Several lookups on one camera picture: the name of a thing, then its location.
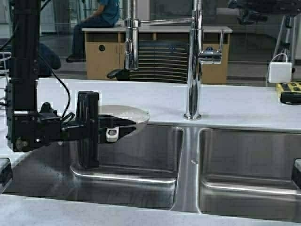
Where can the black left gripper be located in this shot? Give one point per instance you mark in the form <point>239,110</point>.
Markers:
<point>84,129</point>

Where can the white frying pan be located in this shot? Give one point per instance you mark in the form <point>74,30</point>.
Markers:
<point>141,117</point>

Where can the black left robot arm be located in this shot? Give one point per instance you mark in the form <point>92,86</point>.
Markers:
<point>31,127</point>

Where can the wooden background table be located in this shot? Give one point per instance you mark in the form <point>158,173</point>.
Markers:
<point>105,49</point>

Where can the black office chair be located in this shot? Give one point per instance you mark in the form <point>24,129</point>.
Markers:
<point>159,61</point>

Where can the chrome pull-down faucet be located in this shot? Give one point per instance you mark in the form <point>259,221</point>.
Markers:
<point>198,56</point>

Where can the stainless steel double sink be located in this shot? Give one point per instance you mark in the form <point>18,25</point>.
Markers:
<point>228,172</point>

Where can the white power adapter box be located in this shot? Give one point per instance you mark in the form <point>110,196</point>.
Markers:
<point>279,71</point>

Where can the yellow black power strip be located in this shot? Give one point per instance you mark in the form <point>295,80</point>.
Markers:
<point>289,93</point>

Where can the wire dish rack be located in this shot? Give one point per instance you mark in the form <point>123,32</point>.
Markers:
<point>4,58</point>

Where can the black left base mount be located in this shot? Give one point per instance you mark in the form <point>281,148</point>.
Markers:
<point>6,174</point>

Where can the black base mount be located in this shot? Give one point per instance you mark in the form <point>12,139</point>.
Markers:
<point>296,174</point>
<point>6,174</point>

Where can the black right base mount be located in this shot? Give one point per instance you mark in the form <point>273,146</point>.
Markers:
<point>296,174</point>

